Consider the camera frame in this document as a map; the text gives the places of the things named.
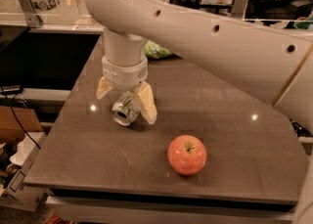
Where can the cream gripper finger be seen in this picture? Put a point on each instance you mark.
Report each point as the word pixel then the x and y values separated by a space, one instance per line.
pixel 104 87
pixel 145 99

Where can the right metal bracket post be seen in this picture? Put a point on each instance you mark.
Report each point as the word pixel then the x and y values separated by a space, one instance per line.
pixel 239 9

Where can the white green 7up can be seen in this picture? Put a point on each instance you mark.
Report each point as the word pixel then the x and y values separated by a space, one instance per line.
pixel 124 111

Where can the left metal bracket post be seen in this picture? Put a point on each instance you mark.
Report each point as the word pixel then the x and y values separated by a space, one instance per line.
pixel 31 18

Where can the red apple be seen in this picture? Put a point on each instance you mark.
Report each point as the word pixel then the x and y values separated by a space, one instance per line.
pixel 186 155

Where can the brown cardboard box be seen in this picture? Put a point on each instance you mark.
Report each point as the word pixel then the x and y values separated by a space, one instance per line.
pixel 15 122

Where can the green chip bag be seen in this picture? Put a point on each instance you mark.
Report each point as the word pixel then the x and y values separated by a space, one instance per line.
pixel 155 51

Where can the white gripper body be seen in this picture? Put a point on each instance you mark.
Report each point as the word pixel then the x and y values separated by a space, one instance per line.
pixel 125 75

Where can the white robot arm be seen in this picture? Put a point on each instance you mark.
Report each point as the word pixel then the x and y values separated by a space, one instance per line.
pixel 271 65

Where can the white cardboard box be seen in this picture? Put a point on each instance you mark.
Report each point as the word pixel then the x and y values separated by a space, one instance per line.
pixel 17 195

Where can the metal bracket post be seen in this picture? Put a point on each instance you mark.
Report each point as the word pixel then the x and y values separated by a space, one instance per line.
pixel 239 9
pixel 31 18

